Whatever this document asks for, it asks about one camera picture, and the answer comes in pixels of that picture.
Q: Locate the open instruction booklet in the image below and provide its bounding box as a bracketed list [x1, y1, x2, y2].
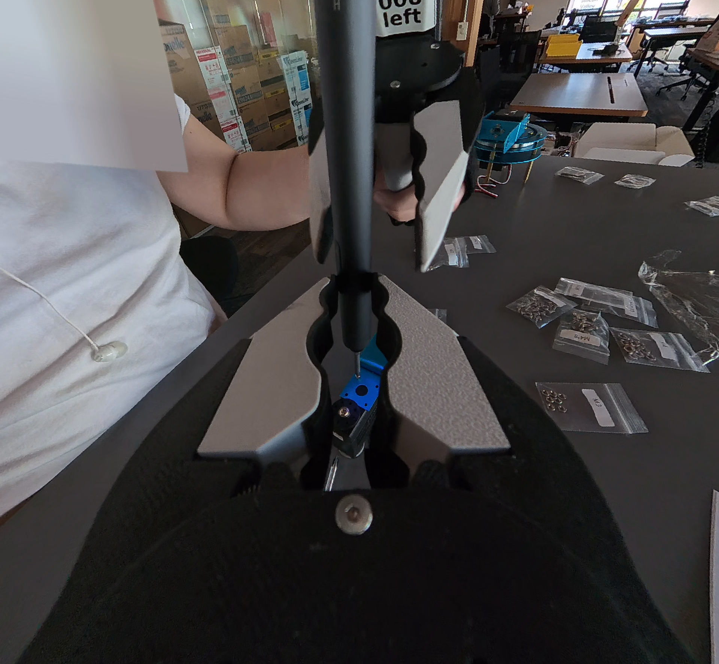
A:
[709, 489, 719, 664]

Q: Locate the person's left forearm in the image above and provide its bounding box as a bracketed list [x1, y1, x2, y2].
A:
[157, 113, 315, 233]

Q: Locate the blue metal bracket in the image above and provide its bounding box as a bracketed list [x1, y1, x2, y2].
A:
[340, 338, 388, 412]

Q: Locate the blue round turntable base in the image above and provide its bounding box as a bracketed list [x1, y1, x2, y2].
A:
[474, 109, 548, 182]

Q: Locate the zip bag of small nuts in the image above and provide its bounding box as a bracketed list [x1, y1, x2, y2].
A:
[535, 382, 648, 433]

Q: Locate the wood-edged office desk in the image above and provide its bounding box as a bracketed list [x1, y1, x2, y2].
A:
[508, 71, 648, 119]
[539, 43, 632, 72]

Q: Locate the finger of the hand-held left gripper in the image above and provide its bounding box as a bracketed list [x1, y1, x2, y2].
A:
[307, 113, 336, 266]
[409, 99, 473, 274]

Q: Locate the long clear zip bag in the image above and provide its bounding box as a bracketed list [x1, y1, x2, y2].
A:
[555, 278, 632, 305]
[612, 296, 659, 329]

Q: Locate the black office chair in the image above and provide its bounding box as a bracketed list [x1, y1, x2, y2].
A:
[180, 236, 239, 311]

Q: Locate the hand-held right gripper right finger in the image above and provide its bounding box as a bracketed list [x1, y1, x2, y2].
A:
[376, 274, 513, 466]

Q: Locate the zip bag of metal rings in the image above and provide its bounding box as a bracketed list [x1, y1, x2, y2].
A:
[609, 327, 710, 373]

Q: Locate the dark grey desk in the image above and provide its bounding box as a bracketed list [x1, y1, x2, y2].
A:
[0, 155, 719, 664]

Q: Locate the white earphone with cable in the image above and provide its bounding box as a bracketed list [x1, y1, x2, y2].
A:
[0, 268, 129, 363]

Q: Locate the black electric screwdriver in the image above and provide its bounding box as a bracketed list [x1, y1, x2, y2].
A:
[312, 0, 378, 378]

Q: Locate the person's white shirt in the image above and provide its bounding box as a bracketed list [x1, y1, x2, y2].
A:
[0, 94, 228, 519]

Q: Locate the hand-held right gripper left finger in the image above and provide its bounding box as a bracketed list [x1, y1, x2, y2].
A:
[197, 276, 339, 469]

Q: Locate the person's left hand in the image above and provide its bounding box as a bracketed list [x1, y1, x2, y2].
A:
[372, 182, 423, 225]

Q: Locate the zip bag of short screws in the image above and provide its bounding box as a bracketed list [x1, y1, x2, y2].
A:
[552, 309, 610, 365]

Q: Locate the white open cardboard box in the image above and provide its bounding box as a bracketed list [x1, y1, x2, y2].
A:
[573, 122, 697, 167]

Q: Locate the crumpled clear plastic wrap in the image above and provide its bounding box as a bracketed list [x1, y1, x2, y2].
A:
[638, 250, 719, 368]

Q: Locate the zip bag of silver screws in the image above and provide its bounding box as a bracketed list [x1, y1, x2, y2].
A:
[506, 286, 578, 329]

